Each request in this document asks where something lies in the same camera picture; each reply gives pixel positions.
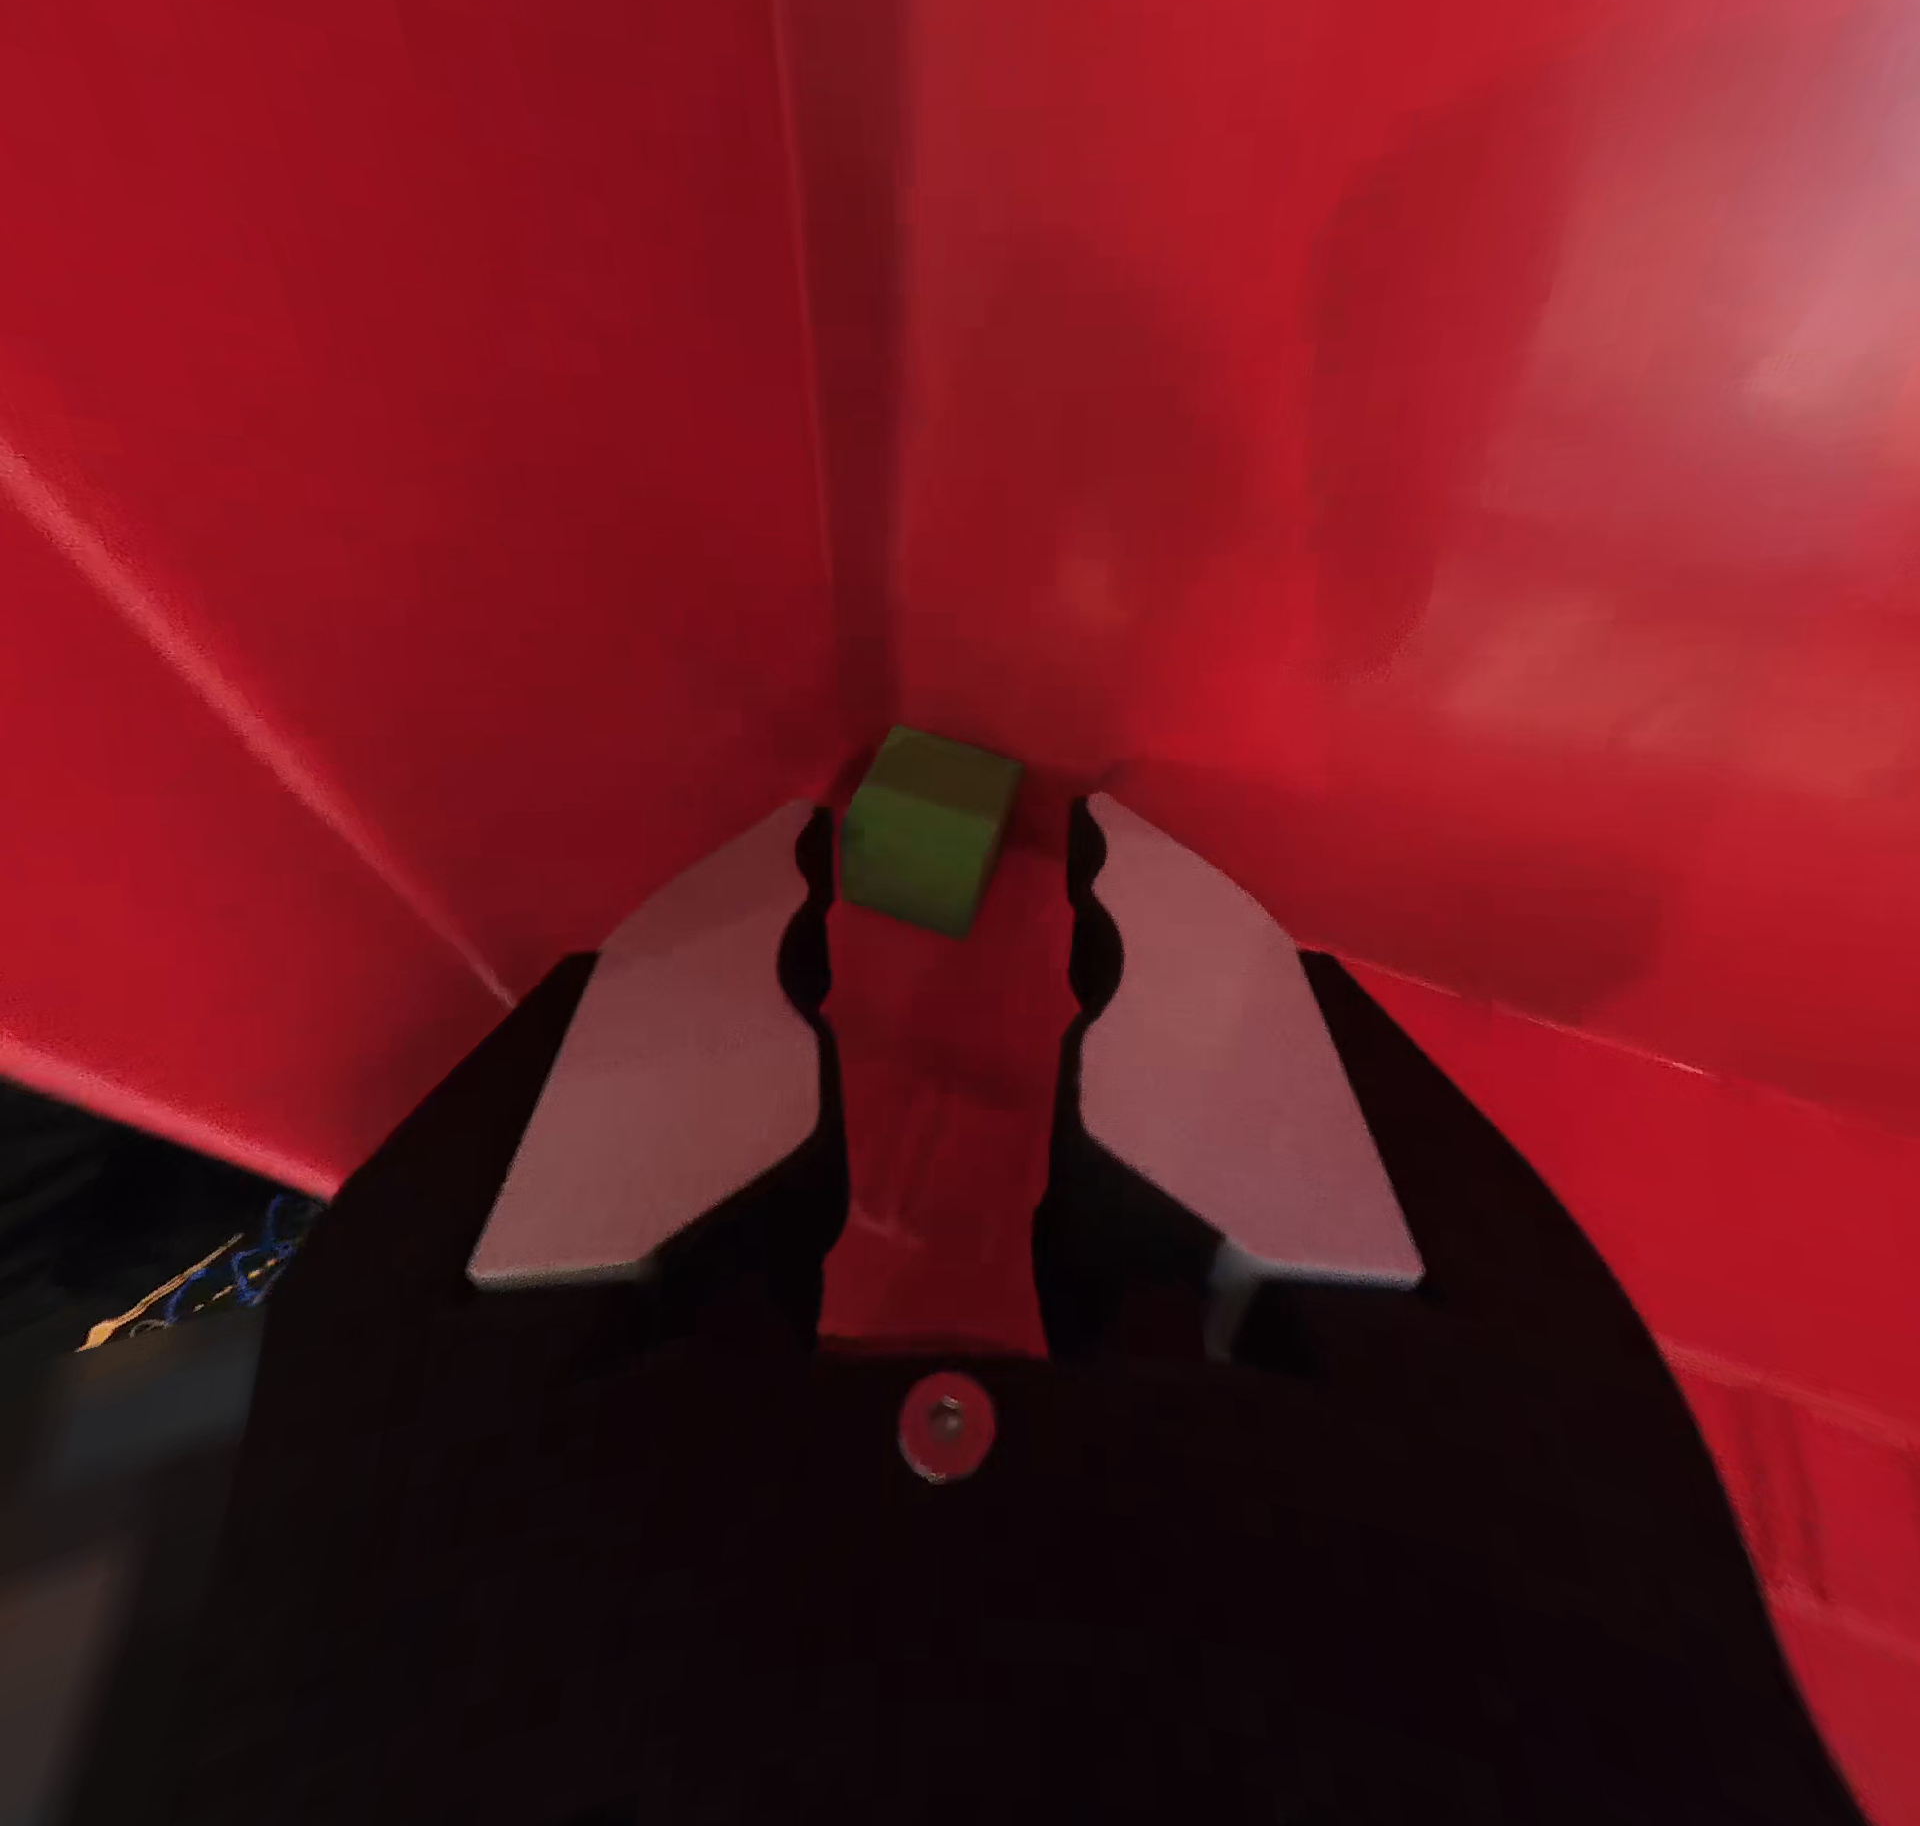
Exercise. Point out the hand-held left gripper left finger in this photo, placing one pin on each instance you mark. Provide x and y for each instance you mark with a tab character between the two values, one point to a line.
660	1092

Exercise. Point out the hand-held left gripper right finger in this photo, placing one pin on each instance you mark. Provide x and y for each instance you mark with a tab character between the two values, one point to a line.
1246	1092

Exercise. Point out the green wooden cube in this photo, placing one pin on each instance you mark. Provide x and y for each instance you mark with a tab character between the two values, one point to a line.
925	837

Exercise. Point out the red plastic bin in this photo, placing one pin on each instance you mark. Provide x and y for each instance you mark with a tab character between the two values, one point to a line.
1263	355

